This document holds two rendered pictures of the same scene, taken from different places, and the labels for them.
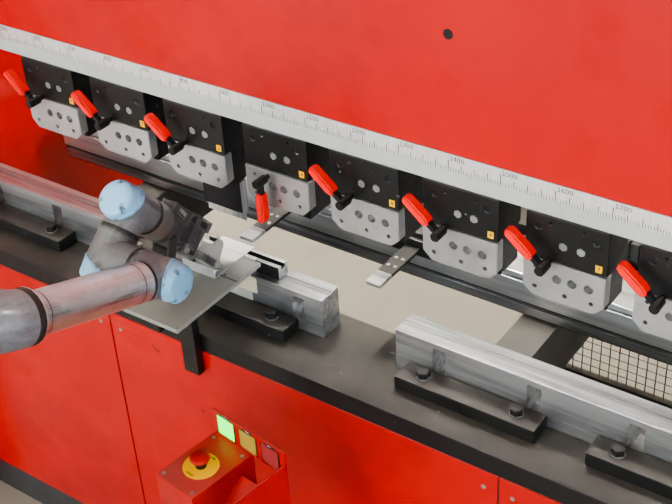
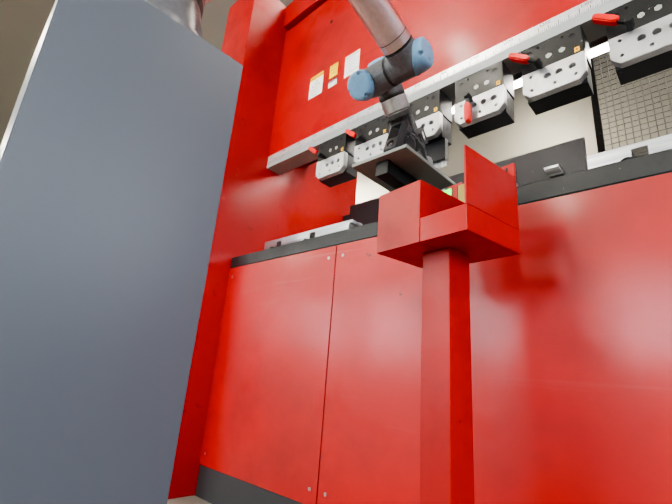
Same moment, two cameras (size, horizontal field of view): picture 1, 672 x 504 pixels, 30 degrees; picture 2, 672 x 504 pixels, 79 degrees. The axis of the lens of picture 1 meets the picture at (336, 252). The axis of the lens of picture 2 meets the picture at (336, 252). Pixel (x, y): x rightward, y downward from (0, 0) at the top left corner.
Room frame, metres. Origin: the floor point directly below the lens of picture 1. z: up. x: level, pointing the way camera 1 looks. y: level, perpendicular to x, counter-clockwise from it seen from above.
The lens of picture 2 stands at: (1.01, 0.35, 0.43)
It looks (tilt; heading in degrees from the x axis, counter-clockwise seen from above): 17 degrees up; 7
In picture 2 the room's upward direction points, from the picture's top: 5 degrees clockwise
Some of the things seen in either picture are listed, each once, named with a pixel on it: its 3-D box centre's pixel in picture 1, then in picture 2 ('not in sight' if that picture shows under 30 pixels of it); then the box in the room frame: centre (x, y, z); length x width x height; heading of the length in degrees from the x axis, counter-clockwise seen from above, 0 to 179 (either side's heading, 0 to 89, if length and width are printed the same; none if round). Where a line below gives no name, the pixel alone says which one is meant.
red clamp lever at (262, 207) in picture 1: (263, 198); (468, 108); (2.04, 0.13, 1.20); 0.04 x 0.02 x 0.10; 143
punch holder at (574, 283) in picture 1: (575, 251); not in sight; (1.72, -0.40, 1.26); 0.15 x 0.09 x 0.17; 53
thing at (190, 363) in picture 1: (180, 337); (396, 207); (2.04, 0.33, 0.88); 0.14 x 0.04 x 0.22; 143
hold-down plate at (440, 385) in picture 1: (468, 401); not in sight; (1.78, -0.23, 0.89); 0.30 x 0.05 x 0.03; 53
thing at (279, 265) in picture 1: (244, 256); not in sight; (2.17, 0.19, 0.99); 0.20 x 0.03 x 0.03; 53
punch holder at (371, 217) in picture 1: (376, 189); (556, 71); (1.96, -0.08, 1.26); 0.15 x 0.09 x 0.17; 53
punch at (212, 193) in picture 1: (225, 194); (432, 157); (2.19, 0.22, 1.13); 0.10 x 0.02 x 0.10; 53
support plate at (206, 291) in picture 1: (186, 283); (405, 175); (2.07, 0.31, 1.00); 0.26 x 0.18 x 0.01; 143
